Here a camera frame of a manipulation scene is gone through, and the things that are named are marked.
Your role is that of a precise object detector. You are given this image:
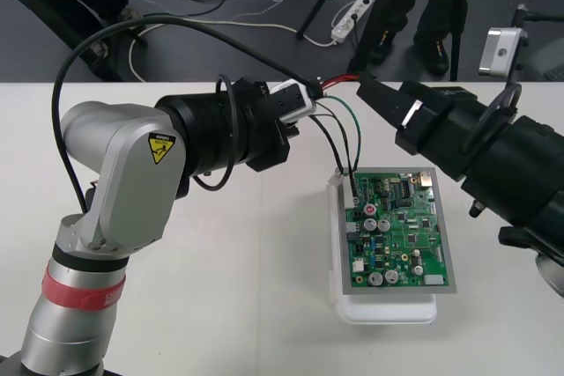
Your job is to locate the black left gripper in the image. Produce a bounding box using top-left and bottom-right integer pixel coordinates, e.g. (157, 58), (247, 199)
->
(229, 77), (326, 173)

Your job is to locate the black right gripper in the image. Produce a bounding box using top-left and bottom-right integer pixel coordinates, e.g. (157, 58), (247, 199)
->
(355, 77), (479, 157)

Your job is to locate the red black green cable bundle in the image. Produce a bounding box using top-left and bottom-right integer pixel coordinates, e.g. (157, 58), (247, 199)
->
(308, 72), (367, 188)

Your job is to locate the white power strip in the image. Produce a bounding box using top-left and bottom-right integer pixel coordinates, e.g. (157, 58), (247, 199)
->
(330, 0), (375, 46)

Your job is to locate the dark grey box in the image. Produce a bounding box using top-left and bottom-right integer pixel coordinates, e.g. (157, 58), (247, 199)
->
(519, 36), (564, 83)

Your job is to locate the milky plastic box with lid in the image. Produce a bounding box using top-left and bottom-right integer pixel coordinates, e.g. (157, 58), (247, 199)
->
(324, 173), (438, 327)

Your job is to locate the pale grey left wrist camera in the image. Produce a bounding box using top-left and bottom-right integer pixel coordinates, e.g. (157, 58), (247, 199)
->
(267, 79), (319, 124)

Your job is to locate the pale grey wrist camera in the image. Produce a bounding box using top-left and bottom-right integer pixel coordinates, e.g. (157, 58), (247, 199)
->
(267, 79), (319, 124)
(478, 26), (530, 80)

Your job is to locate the white power cable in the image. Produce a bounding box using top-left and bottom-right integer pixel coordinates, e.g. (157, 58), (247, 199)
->
(129, 16), (337, 83)

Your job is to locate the pale grey right wrist camera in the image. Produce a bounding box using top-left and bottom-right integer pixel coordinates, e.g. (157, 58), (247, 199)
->
(478, 26), (530, 80)

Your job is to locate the green circuit board grey frame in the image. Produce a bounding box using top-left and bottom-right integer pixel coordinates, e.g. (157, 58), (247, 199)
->
(334, 166), (458, 297)

